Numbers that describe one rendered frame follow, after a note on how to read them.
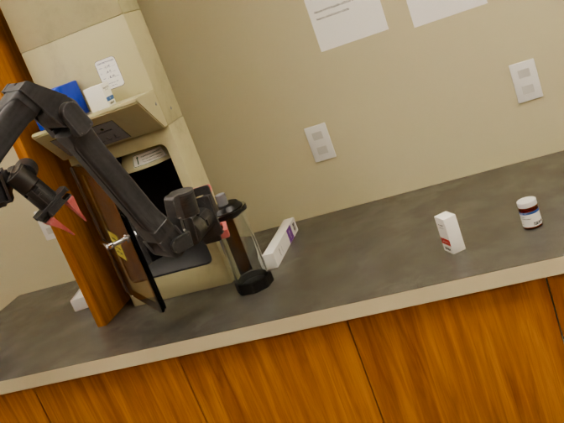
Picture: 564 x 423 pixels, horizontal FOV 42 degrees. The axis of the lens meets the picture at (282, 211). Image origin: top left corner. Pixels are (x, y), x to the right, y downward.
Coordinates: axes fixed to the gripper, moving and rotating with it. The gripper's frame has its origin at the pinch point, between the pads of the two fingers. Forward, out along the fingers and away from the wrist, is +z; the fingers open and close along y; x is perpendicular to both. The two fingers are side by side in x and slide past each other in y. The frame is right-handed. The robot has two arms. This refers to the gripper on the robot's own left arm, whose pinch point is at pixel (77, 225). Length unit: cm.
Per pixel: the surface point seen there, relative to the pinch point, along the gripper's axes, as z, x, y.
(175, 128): 3.7, -2.0, -36.3
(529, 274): 63, 75, -43
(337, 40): 23, 0, -90
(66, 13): -36, -8, -41
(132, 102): -11.0, 8.0, -30.4
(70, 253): 7.9, -21.0, 4.9
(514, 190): 74, 42, -76
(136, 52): -17.4, 0.9, -42.9
